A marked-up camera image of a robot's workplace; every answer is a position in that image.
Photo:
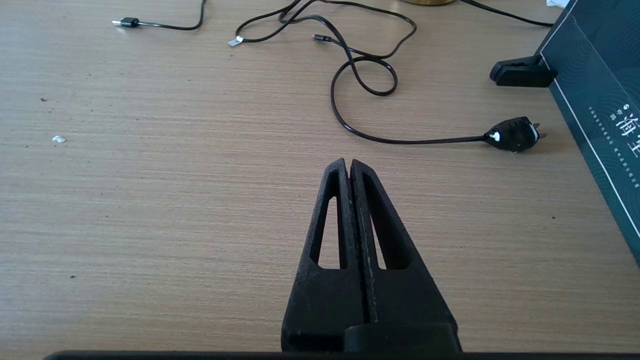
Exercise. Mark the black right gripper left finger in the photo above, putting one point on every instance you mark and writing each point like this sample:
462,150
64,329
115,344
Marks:
325,305

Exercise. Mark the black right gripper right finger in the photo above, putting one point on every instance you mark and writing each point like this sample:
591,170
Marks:
405,300

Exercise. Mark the black clip stand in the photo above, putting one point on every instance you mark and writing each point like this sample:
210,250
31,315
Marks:
520,72

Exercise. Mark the dark teal printed box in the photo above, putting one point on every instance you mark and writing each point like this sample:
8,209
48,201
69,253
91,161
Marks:
600,75

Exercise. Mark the brass desk lamp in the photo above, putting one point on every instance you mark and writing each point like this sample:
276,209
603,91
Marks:
430,1

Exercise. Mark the small white plastic scrap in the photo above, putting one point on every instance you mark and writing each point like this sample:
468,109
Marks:
59,139

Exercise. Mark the crumpled white tissue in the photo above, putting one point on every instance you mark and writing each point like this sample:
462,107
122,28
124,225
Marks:
557,2

